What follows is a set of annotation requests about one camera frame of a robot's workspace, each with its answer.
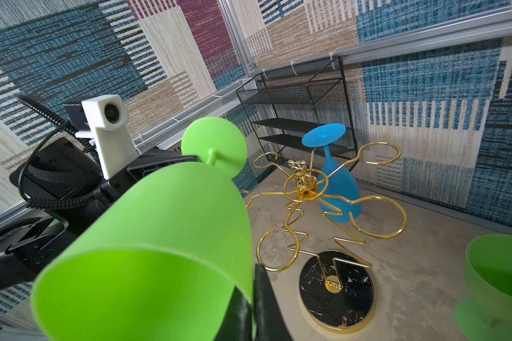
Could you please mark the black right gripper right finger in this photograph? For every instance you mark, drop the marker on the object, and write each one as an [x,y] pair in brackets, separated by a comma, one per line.
[268,317]

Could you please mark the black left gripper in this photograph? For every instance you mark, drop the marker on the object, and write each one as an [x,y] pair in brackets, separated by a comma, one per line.
[106,194]

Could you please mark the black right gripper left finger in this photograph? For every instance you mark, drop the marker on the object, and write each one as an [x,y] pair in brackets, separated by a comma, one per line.
[238,321]

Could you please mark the green wine glass back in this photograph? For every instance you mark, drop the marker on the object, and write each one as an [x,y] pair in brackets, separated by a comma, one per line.
[162,262]

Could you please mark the green wine glass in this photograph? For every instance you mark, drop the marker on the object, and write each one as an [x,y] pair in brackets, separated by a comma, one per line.
[162,262]
[487,313]

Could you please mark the blue wine glass back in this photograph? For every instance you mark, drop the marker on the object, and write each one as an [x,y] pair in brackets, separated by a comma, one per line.
[341,183]

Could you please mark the green wine glass front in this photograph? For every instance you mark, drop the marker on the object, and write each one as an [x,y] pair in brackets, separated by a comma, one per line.
[487,313]

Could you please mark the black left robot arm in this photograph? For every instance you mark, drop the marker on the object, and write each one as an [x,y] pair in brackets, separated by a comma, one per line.
[75,174]

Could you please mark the black mesh shelf rack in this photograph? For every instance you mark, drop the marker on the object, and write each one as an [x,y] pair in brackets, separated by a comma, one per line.
[286,103]

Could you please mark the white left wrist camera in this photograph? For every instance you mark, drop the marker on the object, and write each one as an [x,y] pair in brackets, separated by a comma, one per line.
[103,119]

